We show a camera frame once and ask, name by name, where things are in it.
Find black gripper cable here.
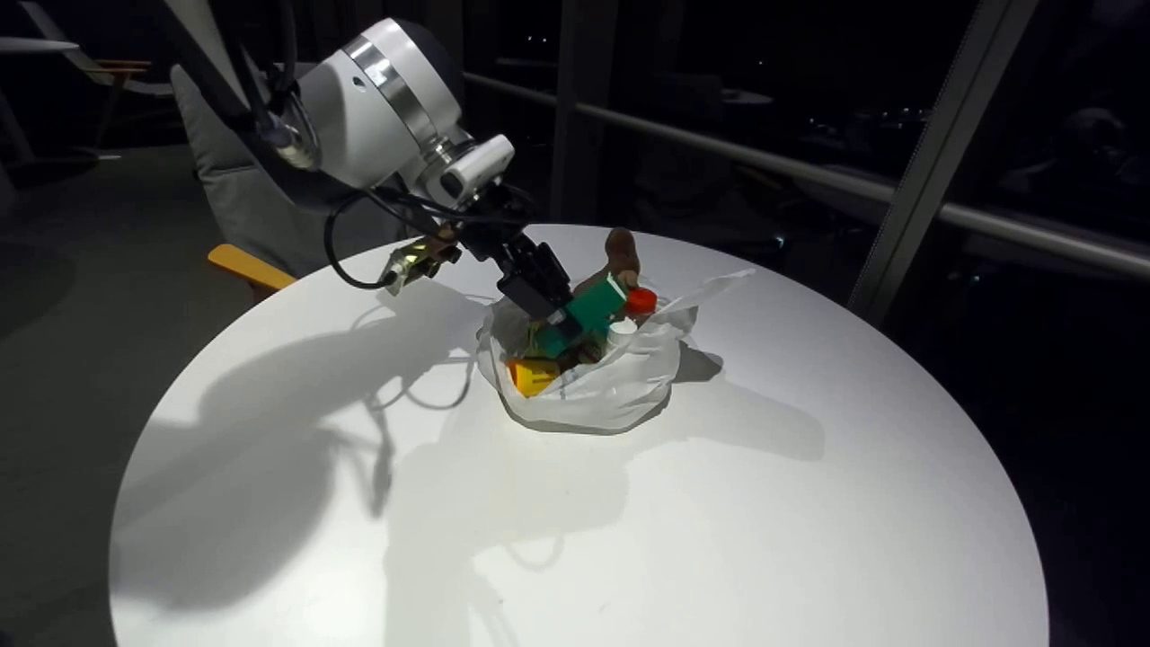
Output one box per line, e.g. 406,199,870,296
321,175,515,296

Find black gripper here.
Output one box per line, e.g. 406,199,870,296
456,211,591,353

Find wrist camera on wooden plate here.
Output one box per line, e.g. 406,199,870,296
376,231,467,296

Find green block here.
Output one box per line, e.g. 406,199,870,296
533,271,631,362

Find metal window railing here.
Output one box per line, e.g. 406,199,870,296
460,0,1150,325

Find brown reindeer plush toy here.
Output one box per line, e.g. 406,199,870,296
600,224,645,288

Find brown spice jar red lid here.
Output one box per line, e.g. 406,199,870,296
618,285,662,325

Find white plastic bag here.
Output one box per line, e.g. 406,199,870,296
475,266,761,435

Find grey chair wooden armrests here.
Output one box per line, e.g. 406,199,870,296
164,61,397,296

